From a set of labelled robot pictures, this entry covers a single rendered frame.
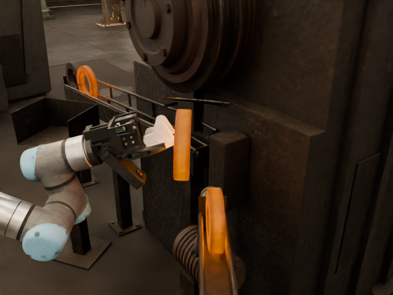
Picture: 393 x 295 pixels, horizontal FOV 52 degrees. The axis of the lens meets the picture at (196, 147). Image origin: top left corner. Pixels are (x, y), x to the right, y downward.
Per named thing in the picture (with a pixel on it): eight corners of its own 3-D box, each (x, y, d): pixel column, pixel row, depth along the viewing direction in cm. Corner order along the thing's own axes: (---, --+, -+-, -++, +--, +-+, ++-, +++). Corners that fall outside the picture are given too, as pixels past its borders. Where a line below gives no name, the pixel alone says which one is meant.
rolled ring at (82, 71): (89, 109, 210) (95, 107, 212) (94, 85, 196) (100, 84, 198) (74, 83, 216) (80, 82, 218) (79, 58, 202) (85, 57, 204)
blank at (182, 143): (192, 101, 92) (177, 100, 92) (191, 122, 77) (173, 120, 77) (189, 163, 98) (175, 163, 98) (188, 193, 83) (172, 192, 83)
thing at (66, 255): (68, 231, 205) (45, 96, 174) (113, 243, 197) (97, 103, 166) (41, 257, 188) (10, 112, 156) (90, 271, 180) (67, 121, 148)
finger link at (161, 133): (180, 118, 81) (137, 129, 82) (188, 143, 84) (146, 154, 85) (181, 112, 84) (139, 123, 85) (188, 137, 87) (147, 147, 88)
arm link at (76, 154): (75, 177, 87) (84, 160, 94) (95, 172, 86) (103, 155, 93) (61, 147, 83) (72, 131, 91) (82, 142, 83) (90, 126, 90)
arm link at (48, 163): (41, 174, 95) (26, 143, 92) (85, 164, 94) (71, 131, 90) (29, 192, 88) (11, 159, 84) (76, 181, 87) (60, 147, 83)
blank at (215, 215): (219, 250, 103) (206, 250, 102) (217, 189, 105) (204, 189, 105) (227, 256, 87) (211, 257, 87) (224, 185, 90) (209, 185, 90)
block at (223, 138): (232, 192, 134) (235, 126, 124) (248, 203, 128) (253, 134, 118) (207, 202, 129) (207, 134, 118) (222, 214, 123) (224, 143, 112)
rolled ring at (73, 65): (75, 64, 210) (81, 62, 212) (63, 60, 224) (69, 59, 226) (80, 98, 216) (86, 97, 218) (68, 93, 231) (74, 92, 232)
